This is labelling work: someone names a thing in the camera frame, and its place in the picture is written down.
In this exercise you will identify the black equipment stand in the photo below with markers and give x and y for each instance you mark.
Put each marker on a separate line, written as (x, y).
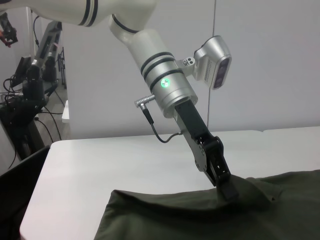
(25, 107)

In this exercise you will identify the silver left camera mount bracket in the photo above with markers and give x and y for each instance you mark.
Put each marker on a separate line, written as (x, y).
(186, 63)

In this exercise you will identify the grey background robot arm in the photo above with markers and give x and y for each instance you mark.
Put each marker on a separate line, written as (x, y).
(47, 50)

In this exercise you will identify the black handheld teleoperation controller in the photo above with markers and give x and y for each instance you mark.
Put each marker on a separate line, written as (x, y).
(8, 30)

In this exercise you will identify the black bin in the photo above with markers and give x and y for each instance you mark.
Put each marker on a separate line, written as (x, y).
(17, 195)

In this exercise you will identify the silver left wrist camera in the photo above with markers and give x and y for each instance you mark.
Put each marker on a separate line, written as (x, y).
(215, 60)

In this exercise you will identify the dark green printed t-shirt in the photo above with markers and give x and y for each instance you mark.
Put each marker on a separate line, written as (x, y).
(200, 215)

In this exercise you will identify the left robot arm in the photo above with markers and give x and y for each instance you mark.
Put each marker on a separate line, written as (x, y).
(155, 50)

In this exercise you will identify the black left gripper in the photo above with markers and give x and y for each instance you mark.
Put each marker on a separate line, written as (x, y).
(192, 125)

